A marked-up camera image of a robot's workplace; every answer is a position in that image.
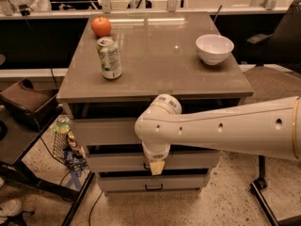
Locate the red orange apple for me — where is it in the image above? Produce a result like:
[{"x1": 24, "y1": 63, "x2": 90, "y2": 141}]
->
[{"x1": 91, "y1": 17, "x2": 111, "y2": 38}]

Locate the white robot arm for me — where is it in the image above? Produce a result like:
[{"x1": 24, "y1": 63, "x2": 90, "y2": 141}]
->
[{"x1": 135, "y1": 94, "x2": 301, "y2": 175}]

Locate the black side table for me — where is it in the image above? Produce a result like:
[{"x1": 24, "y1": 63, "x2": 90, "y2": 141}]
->
[{"x1": 0, "y1": 106, "x2": 94, "y2": 226}]

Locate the grey drawer cabinet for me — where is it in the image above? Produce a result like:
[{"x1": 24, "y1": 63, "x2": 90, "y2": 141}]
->
[{"x1": 55, "y1": 11, "x2": 254, "y2": 196}]

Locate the brown office chair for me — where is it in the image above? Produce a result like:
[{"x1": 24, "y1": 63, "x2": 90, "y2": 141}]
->
[{"x1": 241, "y1": 0, "x2": 301, "y2": 226}]

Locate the white ceramic bowl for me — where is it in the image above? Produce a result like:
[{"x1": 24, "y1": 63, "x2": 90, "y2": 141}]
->
[{"x1": 196, "y1": 34, "x2": 234, "y2": 65}]

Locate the white green soda can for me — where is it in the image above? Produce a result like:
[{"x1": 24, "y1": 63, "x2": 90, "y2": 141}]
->
[{"x1": 97, "y1": 37, "x2": 122, "y2": 80}]

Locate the grey drawer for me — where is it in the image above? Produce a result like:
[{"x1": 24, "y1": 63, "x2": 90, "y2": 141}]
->
[
  {"x1": 86, "y1": 144, "x2": 220, "y2": 172},
  {"x1": 68, "y1": 98, "x2": 242, "y2": 146},
  {"x1": 98, "y1": 169, "x2": 210, "y2": 193}
]

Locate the wire snack basket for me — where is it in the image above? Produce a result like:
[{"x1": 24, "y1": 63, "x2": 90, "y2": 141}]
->
[{"x1": 52, "y1": 117, "x2": 87, "y2": 170}]

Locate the brown open box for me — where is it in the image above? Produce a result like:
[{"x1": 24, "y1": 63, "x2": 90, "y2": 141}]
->
[{"x1": 0, "y1": 78, "x2": 59, "y2": 132}]

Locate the black floor cable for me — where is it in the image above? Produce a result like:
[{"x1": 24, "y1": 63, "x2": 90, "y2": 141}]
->
[{"x1": 87, "y1": 191, "x2": 103, "y2": 226}]

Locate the white shoe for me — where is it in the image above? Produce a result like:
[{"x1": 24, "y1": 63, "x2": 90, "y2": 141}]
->
[{"x1": 0, "y1": 199, "x2": 22, "y2": 217}]

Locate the yellow white gripper body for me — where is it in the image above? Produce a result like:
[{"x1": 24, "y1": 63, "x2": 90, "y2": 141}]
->
[{"x1": 150, "y1": 160, "x2": 165, "y2": 175}]

